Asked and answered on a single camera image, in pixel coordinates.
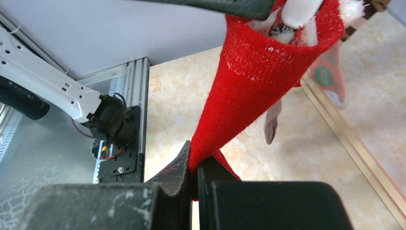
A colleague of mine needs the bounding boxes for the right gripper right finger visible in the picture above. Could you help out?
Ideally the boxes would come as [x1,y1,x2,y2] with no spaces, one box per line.
[197,157,352,230]

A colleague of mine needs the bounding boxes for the red sock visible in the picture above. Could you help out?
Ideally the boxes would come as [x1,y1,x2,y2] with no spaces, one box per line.
[188,0,346,182]

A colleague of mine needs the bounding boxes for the white plastic sock hanger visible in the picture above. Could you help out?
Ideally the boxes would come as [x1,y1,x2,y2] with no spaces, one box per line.
[281,0,323,29]

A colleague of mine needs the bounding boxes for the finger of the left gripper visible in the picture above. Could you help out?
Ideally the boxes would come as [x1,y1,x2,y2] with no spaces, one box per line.
[145,0,276,20]

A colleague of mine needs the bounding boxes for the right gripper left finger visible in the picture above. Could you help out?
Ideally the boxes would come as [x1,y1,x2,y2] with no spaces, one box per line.
[19,141,191,230]

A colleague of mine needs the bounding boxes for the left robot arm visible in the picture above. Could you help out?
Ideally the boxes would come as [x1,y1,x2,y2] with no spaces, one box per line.
[0,28,137,147]

